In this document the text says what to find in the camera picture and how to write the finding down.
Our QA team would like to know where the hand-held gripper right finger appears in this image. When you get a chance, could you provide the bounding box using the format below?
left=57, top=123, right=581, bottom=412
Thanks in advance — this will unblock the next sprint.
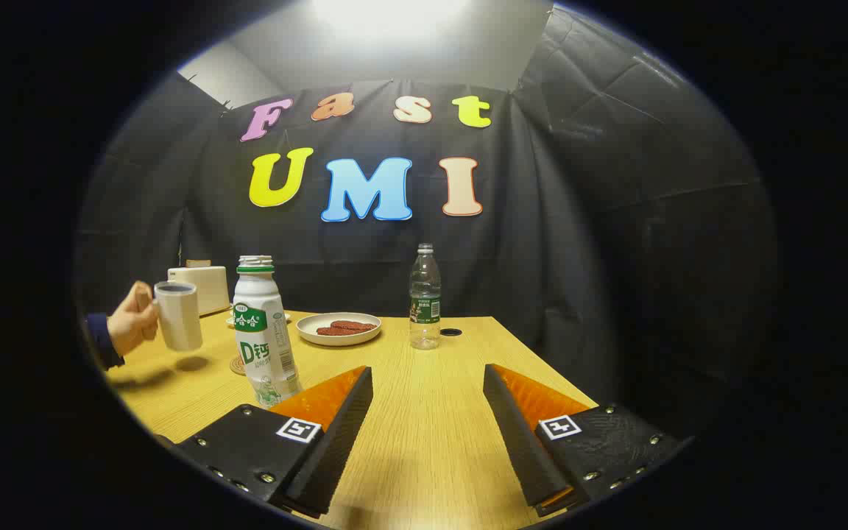
left=483, top=364, right=690, bottom=517

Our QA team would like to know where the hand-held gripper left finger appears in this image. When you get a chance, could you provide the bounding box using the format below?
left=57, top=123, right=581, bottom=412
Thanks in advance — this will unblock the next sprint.
left=174, top=366, right=374, bottom=518

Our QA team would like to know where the white juice bottle green label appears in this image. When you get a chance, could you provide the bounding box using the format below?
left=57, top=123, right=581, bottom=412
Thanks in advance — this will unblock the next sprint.
left=233, top=255, right=303, bottom=409

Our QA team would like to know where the white cup wooden handle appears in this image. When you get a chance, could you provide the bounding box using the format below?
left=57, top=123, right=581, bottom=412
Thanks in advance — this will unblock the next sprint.
left=152, top=281, right=204, bottom=352

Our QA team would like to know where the clear plastic water bottle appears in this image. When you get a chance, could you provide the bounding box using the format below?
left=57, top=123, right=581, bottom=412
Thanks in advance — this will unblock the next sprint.
left=409, top=244, right=442, bottom=350

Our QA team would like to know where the wooden table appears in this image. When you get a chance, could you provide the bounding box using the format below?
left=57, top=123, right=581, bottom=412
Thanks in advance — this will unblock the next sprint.
left=104, top=309, right=601, bottom=530

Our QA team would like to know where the beige round plate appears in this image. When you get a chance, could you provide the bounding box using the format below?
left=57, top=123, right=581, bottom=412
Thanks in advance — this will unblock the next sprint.
left=296, top=312, right=383, bottom=347

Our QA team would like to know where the white divided dish with beans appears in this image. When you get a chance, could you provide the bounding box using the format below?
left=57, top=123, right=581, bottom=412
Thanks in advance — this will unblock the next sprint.
left=225, top=311, right=292, bottom=328

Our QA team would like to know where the cream toaster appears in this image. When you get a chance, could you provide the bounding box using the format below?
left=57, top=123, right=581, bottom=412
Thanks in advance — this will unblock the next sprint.
left=167, top=266, right=231, bottom=317

